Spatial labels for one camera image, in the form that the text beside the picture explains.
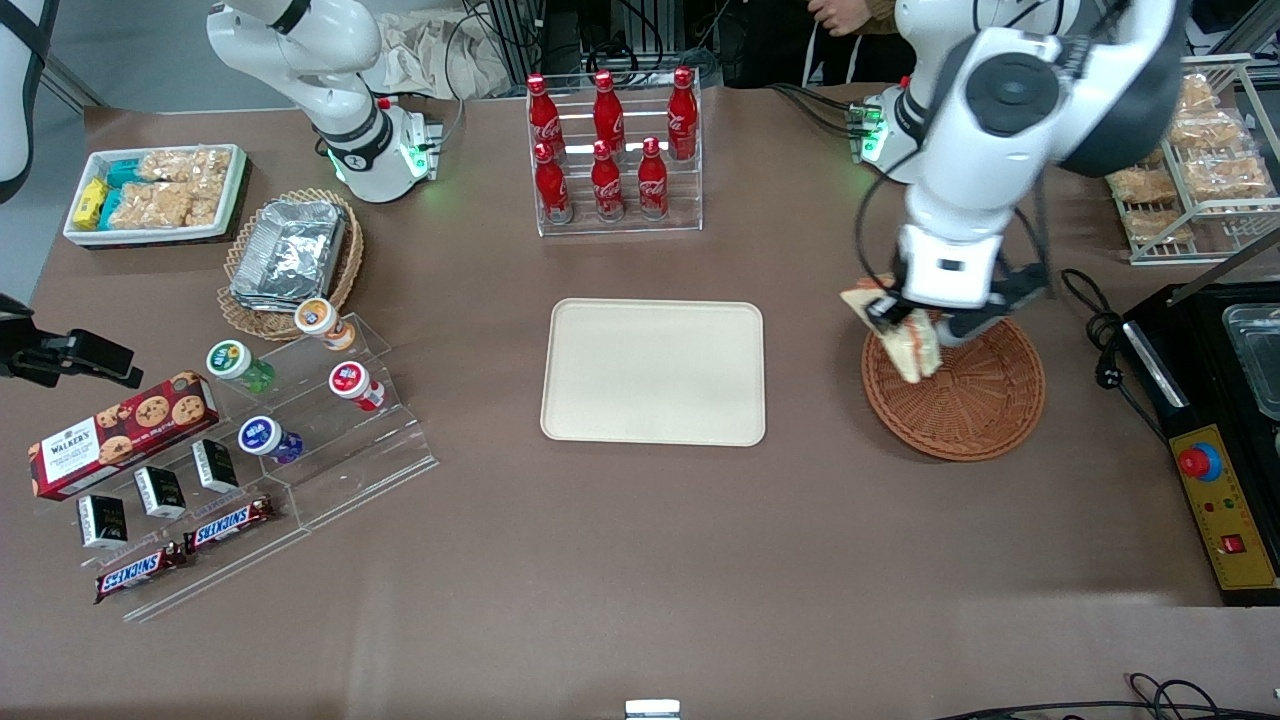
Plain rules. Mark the red capped drink bottle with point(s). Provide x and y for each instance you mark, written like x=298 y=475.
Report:
x=355 y=384

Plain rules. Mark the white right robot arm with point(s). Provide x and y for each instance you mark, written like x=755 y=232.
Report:
x=350 y=120

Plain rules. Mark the round brown wicker basket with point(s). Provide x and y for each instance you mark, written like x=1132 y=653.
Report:
x=970 y=410

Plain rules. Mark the triangular sandwich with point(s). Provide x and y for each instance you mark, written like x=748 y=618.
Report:
x=915 y=352

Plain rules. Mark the yellow snack packet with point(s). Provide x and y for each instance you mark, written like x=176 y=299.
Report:
x=91 y=202

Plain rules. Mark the green capped drink bottle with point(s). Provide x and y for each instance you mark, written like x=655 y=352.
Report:
x=238 y=364

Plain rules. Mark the bystander hand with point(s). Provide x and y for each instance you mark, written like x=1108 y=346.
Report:
x=842 y=16

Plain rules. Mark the Snickers chocolate bar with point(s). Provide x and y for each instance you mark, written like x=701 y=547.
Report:
x=140 y=573
x=232 y=523

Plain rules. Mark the light woven wicker basket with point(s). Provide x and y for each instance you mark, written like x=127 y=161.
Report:
x=345 y=270

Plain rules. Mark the white rectangular snack bin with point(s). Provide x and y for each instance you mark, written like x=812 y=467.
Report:
x=150 y=235

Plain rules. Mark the small black white box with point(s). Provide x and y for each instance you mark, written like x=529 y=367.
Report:
x=102 y=521
x=160 y=492
x=215 y=466

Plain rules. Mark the clear acrylic stepped stand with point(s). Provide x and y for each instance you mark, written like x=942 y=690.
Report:
x=340 y=470

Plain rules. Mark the beige plastic tray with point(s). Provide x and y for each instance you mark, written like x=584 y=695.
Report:
x=652 y=372

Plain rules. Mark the orange capped drink bottle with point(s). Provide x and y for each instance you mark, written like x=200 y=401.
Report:
x=322 y=322

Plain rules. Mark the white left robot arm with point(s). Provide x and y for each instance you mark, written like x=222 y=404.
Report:
x=1010 y=95

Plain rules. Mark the clear acrylic bottle stand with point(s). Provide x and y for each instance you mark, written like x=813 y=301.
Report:
x=620 y=225

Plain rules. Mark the red Walkers cookie box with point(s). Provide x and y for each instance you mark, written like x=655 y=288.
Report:
x=120 y=435

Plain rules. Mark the black countertop appliance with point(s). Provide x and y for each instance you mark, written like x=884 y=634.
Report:
x=1200 y=380

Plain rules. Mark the teal snack packet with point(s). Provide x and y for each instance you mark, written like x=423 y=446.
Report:
x=126 y=172
x=111 y=206

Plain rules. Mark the beige crumpled cloth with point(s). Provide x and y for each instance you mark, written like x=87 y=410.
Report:
x=430 y=55

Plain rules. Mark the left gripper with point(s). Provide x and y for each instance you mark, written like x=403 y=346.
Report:
x=889 y=309

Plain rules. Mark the clear bag of fried snacks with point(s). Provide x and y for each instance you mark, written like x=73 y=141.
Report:
x=1142 y=186
x=1155 y=226
x=1197 y=92
x=1208 y=130
x=1228 y=176

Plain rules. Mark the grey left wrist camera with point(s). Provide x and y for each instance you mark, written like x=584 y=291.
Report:
x=995 y=310

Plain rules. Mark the yellow control box red button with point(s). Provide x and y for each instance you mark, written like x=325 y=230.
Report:
x=1225 y=520

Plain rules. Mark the red cola bottle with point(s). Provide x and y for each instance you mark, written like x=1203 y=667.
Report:
x=606 y=185
x=608 y=112
x=551 y=188
x=545 y=115
x=652 y=182
x=682 y=115

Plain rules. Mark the clear plastic container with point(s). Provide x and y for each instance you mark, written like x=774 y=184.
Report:
x=1255 y=360

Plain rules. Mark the blue capped drink bottle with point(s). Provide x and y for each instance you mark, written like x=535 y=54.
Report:
x=266 y=438

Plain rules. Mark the stack of foil containers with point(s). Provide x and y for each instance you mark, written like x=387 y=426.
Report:
x=290 y=255

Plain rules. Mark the clear bag of rice crackers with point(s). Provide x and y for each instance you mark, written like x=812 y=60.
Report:
x=188 y=168
x=150 y=206

